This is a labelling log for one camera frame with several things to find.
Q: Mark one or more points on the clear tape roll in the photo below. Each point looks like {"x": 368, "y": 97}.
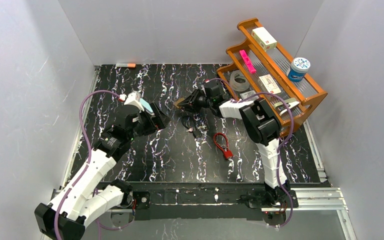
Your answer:
{"x": 238, "y": 82}

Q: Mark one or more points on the packaged blister card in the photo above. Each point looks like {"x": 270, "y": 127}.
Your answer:
{"x": 247, "y": 94}

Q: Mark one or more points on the white red staple box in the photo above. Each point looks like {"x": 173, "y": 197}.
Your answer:
{"x": 269, "y": 84}

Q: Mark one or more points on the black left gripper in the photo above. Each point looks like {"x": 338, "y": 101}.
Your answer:
{"x": 158, "y": 117}

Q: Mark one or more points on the orange grey marker pen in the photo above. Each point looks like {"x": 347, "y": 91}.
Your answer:
{"x": 125, "y": 65}

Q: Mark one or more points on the brass padlock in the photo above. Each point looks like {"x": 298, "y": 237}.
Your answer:
{"x": 180, "y": 103}

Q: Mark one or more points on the orange wooden shelf rack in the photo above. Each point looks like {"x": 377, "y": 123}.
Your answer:
{"x": 275, "y": 62}

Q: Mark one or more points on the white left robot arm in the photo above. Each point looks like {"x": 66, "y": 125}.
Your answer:
{"x": 69, "y": 213}

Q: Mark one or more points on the white box top shelf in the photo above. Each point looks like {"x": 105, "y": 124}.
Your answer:
{"x": 264, "y": 39}

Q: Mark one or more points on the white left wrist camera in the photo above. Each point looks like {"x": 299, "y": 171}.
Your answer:
{"x": 134, "y": 99}

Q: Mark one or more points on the black cable padlock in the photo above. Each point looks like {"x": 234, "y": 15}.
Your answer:
{"x": 189, "y": 122}

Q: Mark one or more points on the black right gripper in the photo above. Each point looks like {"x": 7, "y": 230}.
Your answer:
{"x": 196, "y": 100}

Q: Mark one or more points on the red cable padlock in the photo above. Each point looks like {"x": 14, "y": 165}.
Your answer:
{"x": 228, "y": 155}

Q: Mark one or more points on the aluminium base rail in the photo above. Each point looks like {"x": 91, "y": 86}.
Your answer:
{"x": 303, "y": 199}

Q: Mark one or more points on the blue white round jar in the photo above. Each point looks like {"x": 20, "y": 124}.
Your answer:
{"x": 298, "y": 69}

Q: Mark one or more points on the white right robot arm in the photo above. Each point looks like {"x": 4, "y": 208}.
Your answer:
{"x": 261, "y": 124}

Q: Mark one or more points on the silver red-lock keys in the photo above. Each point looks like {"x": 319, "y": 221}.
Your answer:
{"x": 224, "y": 148}

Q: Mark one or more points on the pink highlighter marker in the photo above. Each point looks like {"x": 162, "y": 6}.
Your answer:
{"x": 247, "y": 61}

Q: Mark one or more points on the teal white eraser block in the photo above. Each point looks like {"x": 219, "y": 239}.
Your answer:
{"x": 146, "y": 107}

